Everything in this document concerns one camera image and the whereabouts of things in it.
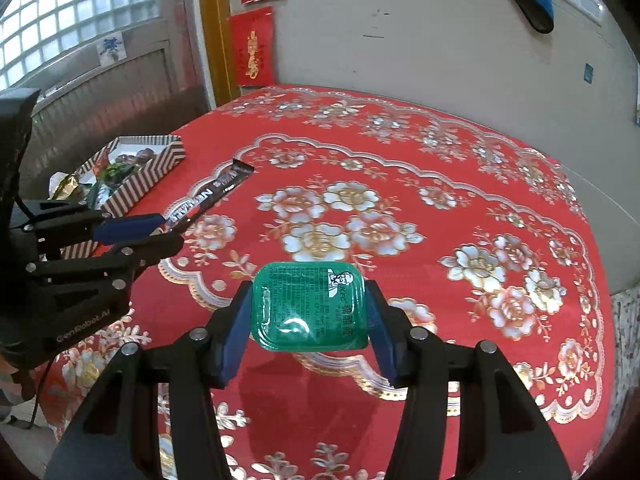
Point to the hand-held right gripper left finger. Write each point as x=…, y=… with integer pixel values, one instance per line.
x=237, y=330

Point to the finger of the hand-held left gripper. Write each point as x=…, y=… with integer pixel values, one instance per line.
x=130, y=227
x=145, y=252

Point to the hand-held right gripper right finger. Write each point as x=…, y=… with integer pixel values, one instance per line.
x=382, y=330

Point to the dark green packet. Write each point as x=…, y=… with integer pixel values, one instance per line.
x=115, y=172

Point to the striped cardboard box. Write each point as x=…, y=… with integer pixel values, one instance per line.
x=150, y=170

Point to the green sauce cup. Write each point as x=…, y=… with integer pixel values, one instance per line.
x=300, y=305

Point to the gold foil bag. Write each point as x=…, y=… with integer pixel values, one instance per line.
x=70, y=185

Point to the clear packet of dates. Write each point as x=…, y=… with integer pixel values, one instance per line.
x=142, y=154

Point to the black stick packet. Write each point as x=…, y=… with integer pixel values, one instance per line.
x=215, y=190

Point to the ribbed metal panel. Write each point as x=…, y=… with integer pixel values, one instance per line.
x=125, y=90

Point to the red floral tablecloth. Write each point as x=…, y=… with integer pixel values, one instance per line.
x=450, y=185

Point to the blue flower sticker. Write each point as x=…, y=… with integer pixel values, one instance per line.
x=111, y=49

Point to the glass block window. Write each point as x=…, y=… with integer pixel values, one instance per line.
x=75, y=10

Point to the floral fabric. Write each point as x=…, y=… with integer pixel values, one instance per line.
x=625, y=340

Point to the wooden door frame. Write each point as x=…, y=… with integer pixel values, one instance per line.
x=217, y=35

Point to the small blue wall sticker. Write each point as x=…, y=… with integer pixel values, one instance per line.
x=589, y=72

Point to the white wall switch plate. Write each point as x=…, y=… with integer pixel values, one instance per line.
x=580, y=2

